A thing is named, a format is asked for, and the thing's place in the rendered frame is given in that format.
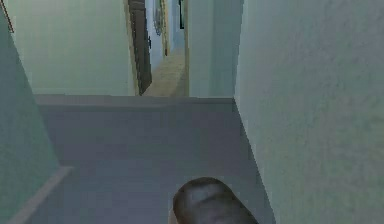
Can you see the brown rounded object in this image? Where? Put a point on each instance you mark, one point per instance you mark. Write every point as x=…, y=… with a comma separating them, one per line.
x=210, y=203

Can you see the dark brown room door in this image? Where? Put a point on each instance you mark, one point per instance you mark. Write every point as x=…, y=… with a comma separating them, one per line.
x=141, y=50

